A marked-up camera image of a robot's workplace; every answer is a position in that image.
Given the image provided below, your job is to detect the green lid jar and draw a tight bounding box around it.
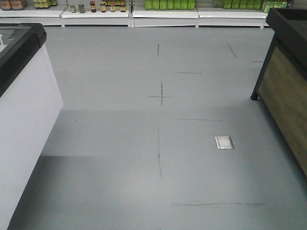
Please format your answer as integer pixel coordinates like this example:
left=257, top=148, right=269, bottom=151
left=70, top=4, right=76, bottom=13

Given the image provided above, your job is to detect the grey lid jar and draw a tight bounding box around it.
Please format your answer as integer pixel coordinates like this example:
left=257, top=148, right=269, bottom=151
left=78, top=3, right=85, bottom=13

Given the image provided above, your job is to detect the red lid sauce jar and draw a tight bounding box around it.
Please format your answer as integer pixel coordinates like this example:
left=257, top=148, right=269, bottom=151
left=90, top=0, right=96, bottom=13

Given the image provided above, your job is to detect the wooden display stand black frame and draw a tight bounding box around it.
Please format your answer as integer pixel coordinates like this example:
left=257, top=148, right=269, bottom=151
left=250, top=8, right=307, bottom=175

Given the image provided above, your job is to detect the white store shelf unit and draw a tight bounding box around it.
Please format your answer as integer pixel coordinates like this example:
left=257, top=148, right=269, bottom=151
left=0, top=0, right=267, bottom=28

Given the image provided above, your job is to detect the white chest freezer black lid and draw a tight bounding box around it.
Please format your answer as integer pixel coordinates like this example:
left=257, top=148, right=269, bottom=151
left=0, top=23, right=63, bottom=230

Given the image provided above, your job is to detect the yellow label jar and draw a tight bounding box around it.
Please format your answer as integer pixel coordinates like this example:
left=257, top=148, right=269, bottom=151
left=100, top=1, right=106, bottom=13

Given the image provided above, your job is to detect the metal floor socket plate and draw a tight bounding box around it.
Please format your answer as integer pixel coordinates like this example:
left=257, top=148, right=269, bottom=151
left=214, top=136, right=235, bottom=150

